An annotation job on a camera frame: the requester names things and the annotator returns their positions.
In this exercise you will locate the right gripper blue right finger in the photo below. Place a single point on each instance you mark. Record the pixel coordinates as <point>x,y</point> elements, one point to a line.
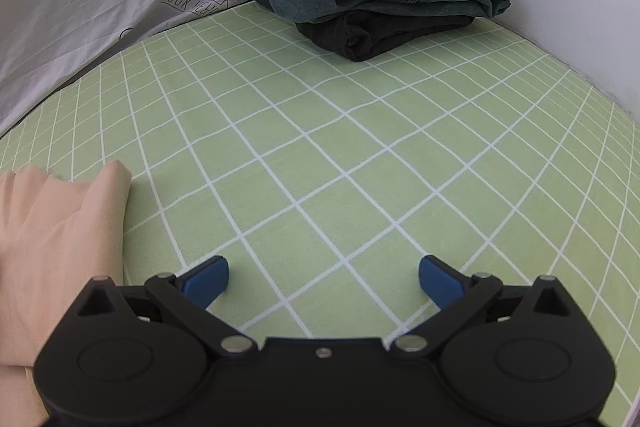
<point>460,299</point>

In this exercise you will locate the folded black garment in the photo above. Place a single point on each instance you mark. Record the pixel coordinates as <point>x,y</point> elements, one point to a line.
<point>361,35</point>

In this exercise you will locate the green grid bed sheet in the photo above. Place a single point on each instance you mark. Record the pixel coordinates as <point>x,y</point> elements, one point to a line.
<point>324,182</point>

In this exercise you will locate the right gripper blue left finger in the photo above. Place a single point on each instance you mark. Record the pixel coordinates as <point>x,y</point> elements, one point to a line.
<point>184,301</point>

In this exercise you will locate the beige long sleeve garment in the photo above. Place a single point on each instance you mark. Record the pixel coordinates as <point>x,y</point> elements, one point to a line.
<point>55,236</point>

